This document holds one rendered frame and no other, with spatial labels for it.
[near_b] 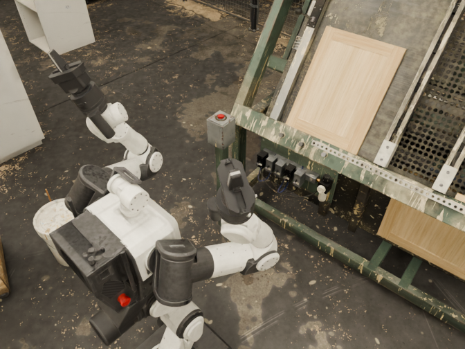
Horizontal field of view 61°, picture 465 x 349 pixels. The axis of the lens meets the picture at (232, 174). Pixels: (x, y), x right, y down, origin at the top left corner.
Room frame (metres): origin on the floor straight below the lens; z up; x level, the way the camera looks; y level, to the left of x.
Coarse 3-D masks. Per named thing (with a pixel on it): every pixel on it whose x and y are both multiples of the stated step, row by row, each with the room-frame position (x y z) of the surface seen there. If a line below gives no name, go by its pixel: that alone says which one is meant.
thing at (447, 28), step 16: (464, 0) 1.81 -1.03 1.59; (448, 16) 1.80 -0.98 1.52; (448, 32) 1.75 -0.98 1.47; (432, 48) 1.73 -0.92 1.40; (432, 64) 1.68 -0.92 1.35; (416, 80) 1.66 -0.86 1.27; (416, 96) 1.61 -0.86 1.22; (400, 112) 1.59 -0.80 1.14; (400, 128) 1.54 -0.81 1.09; (384, 144) 1.52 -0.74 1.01; (384, 160) 1.46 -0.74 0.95
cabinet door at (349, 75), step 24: (336, 48) 1.99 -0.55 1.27; (360, 48) 1.94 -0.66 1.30; (384, 48) 1.88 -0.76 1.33; (312, 72) 1.97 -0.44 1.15; (336, 72) 1.91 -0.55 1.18; (360, 72) 1.86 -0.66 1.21; (384, 72) 1.80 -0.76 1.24; (312, 96) 1.88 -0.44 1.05; (336, 96) 1.82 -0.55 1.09; (360, 96) 1.77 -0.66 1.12; (384, 96) 1.73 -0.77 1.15; (288, 120) 1.85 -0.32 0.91; (312, 120) 1.79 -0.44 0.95; (336, 120) 1.74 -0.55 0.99; (360, 120) 1.68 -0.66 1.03; (336, 144) 1.65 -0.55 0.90; (360, 144) 1.60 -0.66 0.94
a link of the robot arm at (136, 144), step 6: (132, 132) 1.10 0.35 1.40; (132, 138) 1.09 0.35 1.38; (138, 138) 1.11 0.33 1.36; (144, 138) 1.14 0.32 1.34; (126, 144) 1.08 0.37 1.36; (132, 144) 1.09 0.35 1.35; (138, 144) 1.10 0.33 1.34; (144, 144) 1.12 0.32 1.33; (132, 150) 1.10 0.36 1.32; (138, 150) 1.10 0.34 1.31; (144, 150) 1.12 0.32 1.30; (150, 150) 1.13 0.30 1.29; (156, 150) 1.14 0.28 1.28; (132, 156) 1.12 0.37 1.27; (138, 156) 1.11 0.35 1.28; (144, 156) 1.11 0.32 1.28; (144, 162) 1.09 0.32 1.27
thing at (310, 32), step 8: (328, 0) 2.19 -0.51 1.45; (320, 16) 2.14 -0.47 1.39; (304, 32) 2.12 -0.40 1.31; (312, 32) 2.10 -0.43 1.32; (304, 40) 2.09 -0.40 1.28; (312, 40) 2.10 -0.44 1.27; (304, 48) 2.06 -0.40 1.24; (296, 56) 2.05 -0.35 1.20; (304, 56) 2.05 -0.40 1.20; (296, 64) 2.02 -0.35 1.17; (288, 72) 2.01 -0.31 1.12; (296, 72) 1.99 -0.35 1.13; (288, 80) 1.98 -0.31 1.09; (288, 88) 1.95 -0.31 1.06; (280, 96) 1.94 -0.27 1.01; (288, 96) 1.94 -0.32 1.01; (280, 104) 1.91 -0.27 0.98; (272, 112) 1.90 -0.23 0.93; (280, 112) 1.89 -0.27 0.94
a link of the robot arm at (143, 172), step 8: (128, 152) 1.14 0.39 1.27; (128, 160) 1.09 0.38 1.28; (136, 160) 1.09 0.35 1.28; (152, 160) 1.09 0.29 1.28; (160, 160) 1.13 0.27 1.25; (112, 168) 0.99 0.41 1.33; (128, 168) 1.03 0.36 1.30; (136, 168) 1.05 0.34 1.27; (144, 168) 1.06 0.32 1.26; (152, 168) 1.08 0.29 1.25; (128, 176) 1.00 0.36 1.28; (136, 176) 1.03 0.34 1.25; (144, 176) 1.05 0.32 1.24; (152, 176) 1.08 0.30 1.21
